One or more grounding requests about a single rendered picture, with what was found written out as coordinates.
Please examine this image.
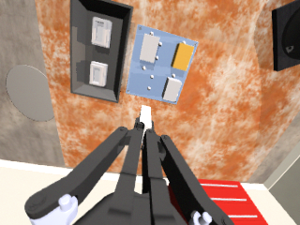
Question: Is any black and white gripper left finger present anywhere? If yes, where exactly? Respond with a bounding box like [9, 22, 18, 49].
[24, 105, 146, 225]

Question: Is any orange-yellow rectangular block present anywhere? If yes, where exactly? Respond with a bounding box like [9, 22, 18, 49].
[171, 43, 194, 70]

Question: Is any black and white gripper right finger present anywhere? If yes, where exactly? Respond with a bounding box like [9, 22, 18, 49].
[141, 106, 234, 225]

